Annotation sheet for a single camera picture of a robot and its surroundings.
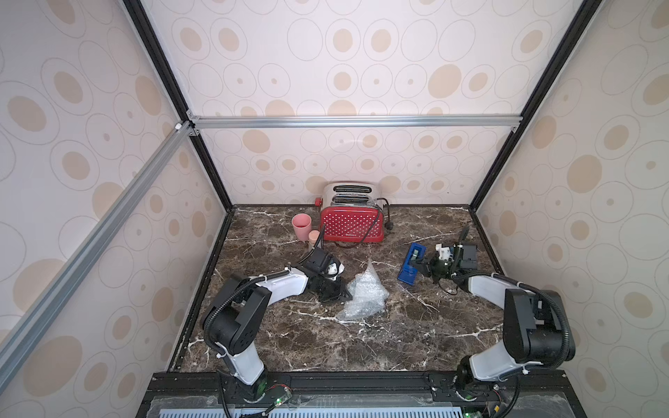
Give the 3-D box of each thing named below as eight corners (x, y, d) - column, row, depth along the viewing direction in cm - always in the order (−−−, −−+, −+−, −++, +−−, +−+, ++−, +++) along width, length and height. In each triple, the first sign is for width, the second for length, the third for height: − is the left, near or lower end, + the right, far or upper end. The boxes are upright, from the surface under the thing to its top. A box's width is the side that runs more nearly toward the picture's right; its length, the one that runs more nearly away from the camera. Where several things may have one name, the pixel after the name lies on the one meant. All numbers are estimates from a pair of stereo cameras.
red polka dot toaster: (318, 247, 108) (314, 215, 93) (320, 210, 122) (317, 177, 107) (381, 247, 108) (387, 215, 93) (376, 210, 122) (381, 177, 107)
